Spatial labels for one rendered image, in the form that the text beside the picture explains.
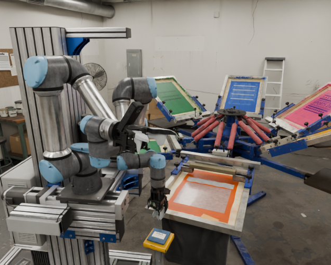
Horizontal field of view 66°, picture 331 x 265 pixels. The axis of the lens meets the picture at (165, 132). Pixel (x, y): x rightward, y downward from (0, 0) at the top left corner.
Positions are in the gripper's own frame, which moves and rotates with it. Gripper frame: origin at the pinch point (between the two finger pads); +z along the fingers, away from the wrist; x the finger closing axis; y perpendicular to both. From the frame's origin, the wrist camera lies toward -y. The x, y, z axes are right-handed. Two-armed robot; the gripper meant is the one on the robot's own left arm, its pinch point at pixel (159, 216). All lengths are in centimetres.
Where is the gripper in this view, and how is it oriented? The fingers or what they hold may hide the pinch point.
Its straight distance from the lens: 142.8
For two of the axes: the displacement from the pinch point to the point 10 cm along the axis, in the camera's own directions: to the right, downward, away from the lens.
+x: 9.2, 1.1, -3.7
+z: 0.0, 9.5, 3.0
